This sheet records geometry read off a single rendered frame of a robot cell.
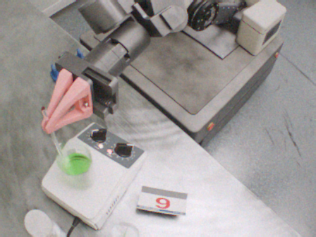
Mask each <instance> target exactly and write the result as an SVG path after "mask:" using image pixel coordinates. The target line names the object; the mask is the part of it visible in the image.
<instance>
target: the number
mask: <svg viewBox="0 0 316 237"><path fill-rule="evenodd" d="M139 205H143V206H147V207H153V208H160V209H165V210H171V211H175V212H185V205H186V202H185V201H182V200H174V199H170V198H163V197H157V196H153V195H146V194H142V195H141V197H140V204H139Z"/></svg>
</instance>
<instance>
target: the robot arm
mask: <svg viewBox="0 0 316 237"><path fill-rule="evenodd" d="M78 11H80V14H82V16H83V18H84V19H85V20H86V21H87V23H88V24H89V26H90V27H91V28H92V30H93V31H94V33H95V34H96V35H98V34H100V33H103V34H106V33H108V32H109V31H111V30H113V29H114V28H115V27H117V26H118V25H120V26H119V27H118V28H116V29H115V30H114V31H113V32H112V33H111V34H110V35H107V37H106V38H105V39H103V40H102V41H101V42H100V43H99V44H98V45H97V46H96V47H95V48H94V49H92V50H91V51H90V52H89V53H88V54H87V55H85V56H84V58H83V59H81V58H79V57H78V56H76V55H73V54H72V53H70V52H68V51H66V50H65V51H63V53H62V54H61V55H59V60H58V61H56V63H55V66H56V70H57V71H58V72H59V76H58V80H57V82H56V85H55V88H54V92H53V95H52V98H51V102H50V104H49V108H48V109H47V115H48V118H49V121H48V124H47V123H46V121H45V119H44V120H43V121H42V124H41V125H42V128H43V130H44V131H46V132H47V133H48V134H50V133H52V132H54V131H55V130H58V129H59V128H60V127H63V126H65V125H67V124H69V123H72V122H76V121H79V120H81V119H85V118H87V117H89V116H91V115H92V114H93V113H94V114H96V115H97V116H98V117H100V118H101V119H103V120H104V119H105V118H106V117H107V116H108V115H109V113H110V114H113V113H114V112H115V111H116V110H117V109H118V108H119V81H118V80H117V79H116V78H117V77H118V76H119V75H120V74H122V72H124V71H125V69H126V68H127V66H128V65H130V64H131V63H132V62H133V61H134V60H135V59H136V58H138V57H139V55H141V53H143V51H144V50H145V49H146V48H148V47H149V46H150V43H151V37H163V36H166V35H167V34H168V33H169V32H179V31H180V30H182V29H184V27H185V26H186V25H187V22H188V14H187V11H186V6H185V4H184V0H134V1H133V0H89V1H87V2H86V3H84V4H83V5H82V6H81V7H79V8H78ZM63 94H64V95H63ZM62 95H63V98H62V100H61V102H60V103H59V101H60V99H61V96H62ZM58 103H59V105H58V106H57V104H58ZM56 106H57V107H56ZM74 106H75V109H74V110H72V111H71V112H69V113H68V114H66V113H67V112H68V111H69V110H71V109H72V108H73V107H74ZM55 108H56V110H55ZM65 114H66V115H65ZM64 115H65V116H64ZM62 116H63V117H62Z"/></svg>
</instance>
